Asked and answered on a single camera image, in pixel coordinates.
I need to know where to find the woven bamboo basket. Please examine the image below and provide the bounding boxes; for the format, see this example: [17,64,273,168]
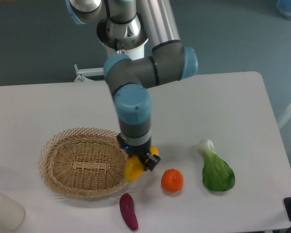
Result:
[38,128,129,199]

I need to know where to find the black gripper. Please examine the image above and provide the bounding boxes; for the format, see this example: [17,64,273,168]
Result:
[116,133,161,171]

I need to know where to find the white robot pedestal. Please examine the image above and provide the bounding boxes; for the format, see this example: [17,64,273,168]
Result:
[97,15,148,60]

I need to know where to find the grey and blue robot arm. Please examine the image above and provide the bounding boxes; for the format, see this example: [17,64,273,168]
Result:
[66,0,198,171]

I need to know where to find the yellow mango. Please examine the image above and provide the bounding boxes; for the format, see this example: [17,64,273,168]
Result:
[124,146,159,182]

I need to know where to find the orange tangerine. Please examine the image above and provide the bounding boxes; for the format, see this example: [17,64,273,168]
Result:
[161,169,184,193]

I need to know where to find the purple sweet potato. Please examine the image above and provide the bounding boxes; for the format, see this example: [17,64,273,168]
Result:
[119,193,139,231]

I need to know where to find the green bok choy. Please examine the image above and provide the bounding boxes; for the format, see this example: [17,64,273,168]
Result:
[198,139,235,192]

